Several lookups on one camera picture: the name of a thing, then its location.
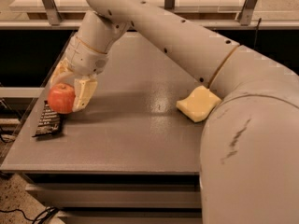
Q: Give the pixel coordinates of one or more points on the yellow sponge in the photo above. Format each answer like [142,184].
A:
[198,105]

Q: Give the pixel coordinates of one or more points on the black rxbar chocolate wrapper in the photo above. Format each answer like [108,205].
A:
[50,122]

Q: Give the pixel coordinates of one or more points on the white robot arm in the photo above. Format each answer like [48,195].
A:
[249,153]

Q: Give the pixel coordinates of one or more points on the red apple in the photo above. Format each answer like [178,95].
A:
[61,98]

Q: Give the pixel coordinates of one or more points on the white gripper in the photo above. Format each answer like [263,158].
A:
[83,60]

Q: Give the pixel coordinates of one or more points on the right metal bracket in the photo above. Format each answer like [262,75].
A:
[245,16]

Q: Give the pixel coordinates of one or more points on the left metal bracket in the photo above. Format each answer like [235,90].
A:
[52,13]

